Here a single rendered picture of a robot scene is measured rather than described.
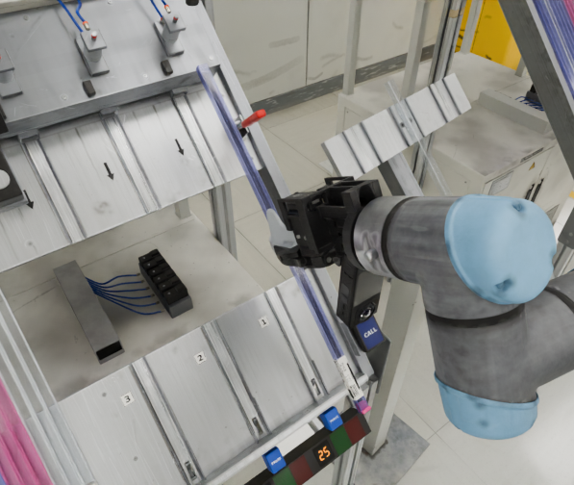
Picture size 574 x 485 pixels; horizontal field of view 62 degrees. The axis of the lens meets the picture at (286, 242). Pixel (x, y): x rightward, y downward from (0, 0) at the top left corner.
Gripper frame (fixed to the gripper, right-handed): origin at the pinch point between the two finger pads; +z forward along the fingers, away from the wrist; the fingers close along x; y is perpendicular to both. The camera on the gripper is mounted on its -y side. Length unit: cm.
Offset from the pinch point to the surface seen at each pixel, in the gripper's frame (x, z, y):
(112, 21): 6.4, 15.4, 34.0
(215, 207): -10.0, 48.4, -0.2
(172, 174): 6.2, 16.0, 12.0
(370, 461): -27, 48, -85
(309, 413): 3.7, 3.6, -27.2
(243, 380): 10.0, 7.7, -19.0
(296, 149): -110, 173, -8
